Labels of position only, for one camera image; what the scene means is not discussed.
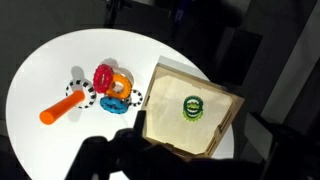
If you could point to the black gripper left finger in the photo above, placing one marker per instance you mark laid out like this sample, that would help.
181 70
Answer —
90 162

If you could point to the wooden tray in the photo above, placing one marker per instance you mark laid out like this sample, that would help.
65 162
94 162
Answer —
187 114

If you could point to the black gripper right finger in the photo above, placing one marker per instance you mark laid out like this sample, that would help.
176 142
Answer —
136 154

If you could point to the orange peg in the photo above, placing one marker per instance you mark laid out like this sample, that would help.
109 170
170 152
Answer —
53 113

